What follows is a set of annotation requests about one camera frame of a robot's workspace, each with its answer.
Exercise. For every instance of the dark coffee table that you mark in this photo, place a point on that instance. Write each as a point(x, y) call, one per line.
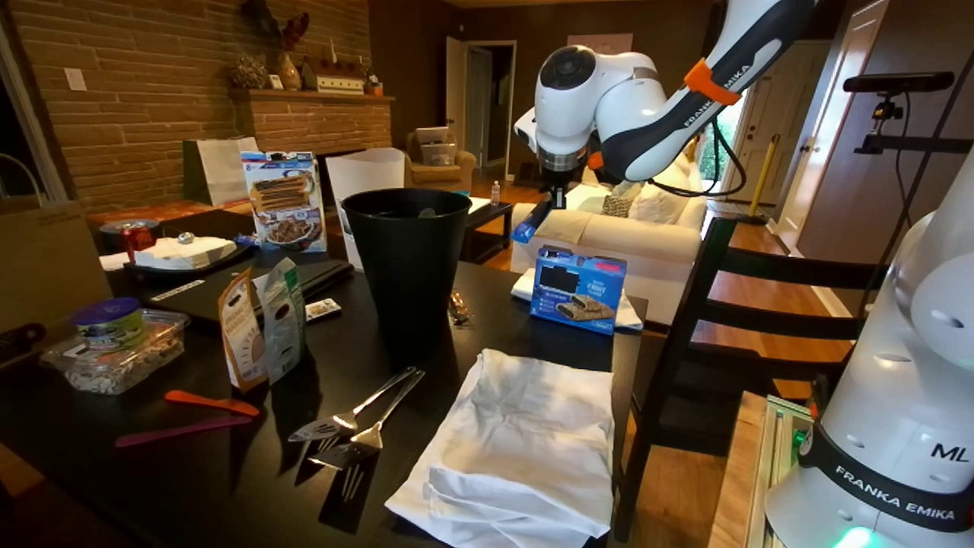
point(489, 217)

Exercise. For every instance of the yellow stick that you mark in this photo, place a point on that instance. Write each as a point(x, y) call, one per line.
point(761, 178)

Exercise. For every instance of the mantle ornaments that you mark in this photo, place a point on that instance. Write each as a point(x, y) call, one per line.
point(339, 80)

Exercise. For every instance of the black wooden chair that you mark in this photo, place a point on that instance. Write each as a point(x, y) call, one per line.
point(771, 276)

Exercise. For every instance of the white brown snack bag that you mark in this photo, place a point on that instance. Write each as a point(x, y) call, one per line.
point(240, 339)

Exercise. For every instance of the white sofa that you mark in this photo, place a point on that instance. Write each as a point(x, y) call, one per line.
point(649, 248)

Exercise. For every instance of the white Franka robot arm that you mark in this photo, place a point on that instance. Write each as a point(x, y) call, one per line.
point(902, 406)

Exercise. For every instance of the clear plastic food container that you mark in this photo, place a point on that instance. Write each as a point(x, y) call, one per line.
point(116, 361)

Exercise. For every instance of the white light switch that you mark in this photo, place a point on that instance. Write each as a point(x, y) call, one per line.
point(74, 80)

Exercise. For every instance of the wooden crate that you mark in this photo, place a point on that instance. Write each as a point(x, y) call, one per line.
point(740, 477)

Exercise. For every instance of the blue fruit bar box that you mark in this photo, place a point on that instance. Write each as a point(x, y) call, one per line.
point(579, 293)

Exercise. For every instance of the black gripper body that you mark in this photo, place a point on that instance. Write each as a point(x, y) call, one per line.
point(542, 199)

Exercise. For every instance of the white sofa pillow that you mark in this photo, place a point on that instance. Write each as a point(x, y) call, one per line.
point(666, 208)

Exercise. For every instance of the green sofa pillow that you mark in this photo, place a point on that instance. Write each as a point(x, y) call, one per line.
point(620, 203)

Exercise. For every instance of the vase with dried flowers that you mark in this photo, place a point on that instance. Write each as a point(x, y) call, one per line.
point(282, 49)

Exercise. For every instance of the orange stick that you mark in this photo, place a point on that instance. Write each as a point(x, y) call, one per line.
point(213, 403)

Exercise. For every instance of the black trash bin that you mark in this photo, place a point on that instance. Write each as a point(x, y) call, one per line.
point(406, 262)

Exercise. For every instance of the grey snack bag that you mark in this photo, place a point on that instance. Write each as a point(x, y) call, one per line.
point(282, 321)

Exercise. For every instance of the tan armchair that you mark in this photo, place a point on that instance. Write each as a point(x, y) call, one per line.
point(440, 170)

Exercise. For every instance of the small white packet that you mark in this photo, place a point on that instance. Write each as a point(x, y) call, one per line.
point(323, 308)

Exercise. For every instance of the white plastic bag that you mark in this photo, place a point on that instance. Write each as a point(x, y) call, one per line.
point(519, 447)

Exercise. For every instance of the black camera on stand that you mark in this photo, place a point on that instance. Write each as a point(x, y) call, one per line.
point(900, 84)

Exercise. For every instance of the upright cereal box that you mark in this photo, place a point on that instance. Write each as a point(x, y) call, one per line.
point(285, 199)

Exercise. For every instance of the dark red stick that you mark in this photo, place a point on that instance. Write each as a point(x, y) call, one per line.
point(185, 429)

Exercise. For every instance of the framed wall picture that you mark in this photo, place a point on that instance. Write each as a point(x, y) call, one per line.
point(599, 42)

